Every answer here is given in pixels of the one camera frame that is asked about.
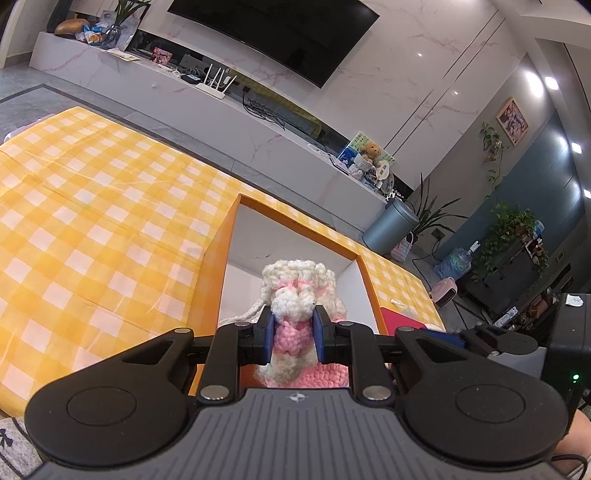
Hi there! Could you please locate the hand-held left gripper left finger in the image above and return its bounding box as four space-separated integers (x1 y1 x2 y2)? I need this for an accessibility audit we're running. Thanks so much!
111 307 274 401

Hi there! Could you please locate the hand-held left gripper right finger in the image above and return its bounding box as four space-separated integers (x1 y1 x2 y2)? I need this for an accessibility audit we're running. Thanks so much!
313 307 467 401

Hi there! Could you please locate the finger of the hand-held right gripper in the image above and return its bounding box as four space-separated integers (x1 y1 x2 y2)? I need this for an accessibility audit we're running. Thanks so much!
431 322 539 356

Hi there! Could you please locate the pink white crochet pouch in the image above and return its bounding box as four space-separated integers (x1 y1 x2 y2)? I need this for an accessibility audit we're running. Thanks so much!
217 259 350 389

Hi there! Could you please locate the orange cardboard box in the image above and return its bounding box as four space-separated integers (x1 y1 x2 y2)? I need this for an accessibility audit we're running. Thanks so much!
190 194 385 398

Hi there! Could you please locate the person's right forearm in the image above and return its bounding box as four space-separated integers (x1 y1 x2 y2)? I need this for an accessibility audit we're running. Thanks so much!
554 406 591 467

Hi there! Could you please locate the black cabinet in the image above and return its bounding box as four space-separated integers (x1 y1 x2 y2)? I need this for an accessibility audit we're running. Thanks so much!
464 231 552 319

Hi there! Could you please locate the pink space heater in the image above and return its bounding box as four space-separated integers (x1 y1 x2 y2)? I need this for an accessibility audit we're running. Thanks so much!
430 276 459 308

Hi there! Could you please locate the red cube box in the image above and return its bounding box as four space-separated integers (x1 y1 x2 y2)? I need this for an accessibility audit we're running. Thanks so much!
381 307 428 330

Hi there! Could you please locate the blue water bottle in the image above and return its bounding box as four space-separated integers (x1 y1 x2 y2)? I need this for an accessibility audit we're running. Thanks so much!
436 240 481 280

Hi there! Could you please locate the bushy green plant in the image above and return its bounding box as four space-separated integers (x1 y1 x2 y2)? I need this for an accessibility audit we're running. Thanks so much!
471 203 539 282

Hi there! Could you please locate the woven basket bag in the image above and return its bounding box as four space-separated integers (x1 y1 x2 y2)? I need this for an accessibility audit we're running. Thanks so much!
390 232 415 265

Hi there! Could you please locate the blue grey trash can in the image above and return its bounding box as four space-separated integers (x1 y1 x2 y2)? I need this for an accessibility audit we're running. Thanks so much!
361 199 419 257

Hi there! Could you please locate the tall leaf potted plant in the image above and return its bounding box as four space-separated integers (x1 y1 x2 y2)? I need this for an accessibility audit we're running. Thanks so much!
406 173 469 238

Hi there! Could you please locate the hanging vine plant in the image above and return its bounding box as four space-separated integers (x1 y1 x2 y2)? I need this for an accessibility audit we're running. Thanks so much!
480 122 509 195

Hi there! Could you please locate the yellow checkered cloth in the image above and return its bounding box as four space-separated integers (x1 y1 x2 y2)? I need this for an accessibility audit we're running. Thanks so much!
0 106 446 416

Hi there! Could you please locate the white router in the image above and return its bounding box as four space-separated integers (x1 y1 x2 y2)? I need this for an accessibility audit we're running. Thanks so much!
195 65 238 100

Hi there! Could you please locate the grey patterned cloth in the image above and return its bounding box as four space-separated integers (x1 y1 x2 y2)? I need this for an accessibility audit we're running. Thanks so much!
0 415 40 480

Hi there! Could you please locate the white marble tv console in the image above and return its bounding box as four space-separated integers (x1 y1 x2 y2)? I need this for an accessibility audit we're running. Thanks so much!
30 31 391 204

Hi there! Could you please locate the black curved television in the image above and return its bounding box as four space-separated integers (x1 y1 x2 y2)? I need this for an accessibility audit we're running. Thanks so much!
167 0 380 88

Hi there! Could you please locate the green plant in glass vase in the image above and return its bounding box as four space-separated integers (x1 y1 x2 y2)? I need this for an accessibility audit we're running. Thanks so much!
99 0 153 49

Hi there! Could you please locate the golden gourd ornament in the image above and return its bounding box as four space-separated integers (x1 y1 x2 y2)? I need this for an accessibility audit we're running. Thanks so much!
54 14 90 35

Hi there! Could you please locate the framed wall picture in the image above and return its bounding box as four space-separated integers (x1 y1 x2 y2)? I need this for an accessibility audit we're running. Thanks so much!
496 97 529 147

